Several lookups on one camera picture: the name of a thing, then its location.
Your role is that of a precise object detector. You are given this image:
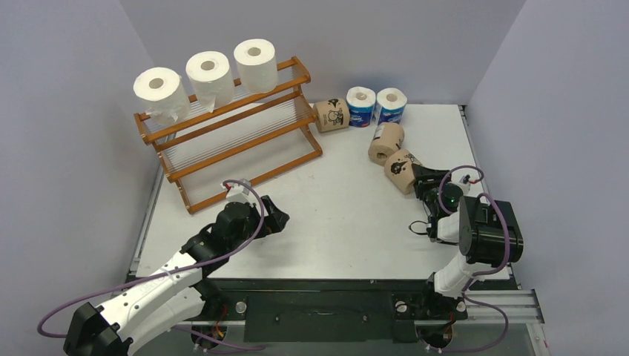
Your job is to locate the brown roll black print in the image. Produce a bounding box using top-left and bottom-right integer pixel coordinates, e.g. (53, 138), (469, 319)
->
(384, 149), (421, 195)

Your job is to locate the orange wooden tiered shelf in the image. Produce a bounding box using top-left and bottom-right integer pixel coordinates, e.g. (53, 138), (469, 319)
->
(134, 56), (323, 214)

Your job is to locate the white toilet paper roll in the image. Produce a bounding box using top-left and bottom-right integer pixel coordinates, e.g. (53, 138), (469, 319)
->
(234, 39), (279, 94)
(133, 67), (191, 127)
(185, 51), (235, 113)

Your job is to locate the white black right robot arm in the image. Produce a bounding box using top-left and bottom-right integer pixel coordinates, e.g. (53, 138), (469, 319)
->
(411, 163), (524, 317)

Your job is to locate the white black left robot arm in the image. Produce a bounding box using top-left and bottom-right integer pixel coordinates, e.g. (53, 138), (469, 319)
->
(63, 196), (289, 355)

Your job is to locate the brown wrapped roll plain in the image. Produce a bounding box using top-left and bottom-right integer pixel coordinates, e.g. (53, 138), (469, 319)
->
(368, 122), (405, 165)

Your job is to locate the blue wrapped toilet roll right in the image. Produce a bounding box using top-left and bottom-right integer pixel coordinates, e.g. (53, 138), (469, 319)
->
(373, 88), (407, 125)

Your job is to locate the blue wrapped toilet roll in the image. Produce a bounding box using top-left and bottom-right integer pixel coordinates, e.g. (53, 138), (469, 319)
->
(373, 88), (407, 125)
(346, 87), (376, 128)

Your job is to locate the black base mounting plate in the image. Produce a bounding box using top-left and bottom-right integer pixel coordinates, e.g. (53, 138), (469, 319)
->
(176, 279), (516, 343)

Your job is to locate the blue wrapped toilet roll left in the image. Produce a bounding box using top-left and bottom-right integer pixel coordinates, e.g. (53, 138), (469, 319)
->
(346, 87), (376, 128)

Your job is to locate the brown wrapped roll with cartoon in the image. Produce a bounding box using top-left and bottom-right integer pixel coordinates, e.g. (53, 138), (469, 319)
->
(313, 98), (349, 133)

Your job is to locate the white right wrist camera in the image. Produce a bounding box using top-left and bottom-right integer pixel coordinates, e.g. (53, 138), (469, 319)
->
(456, 174), (483, 196)

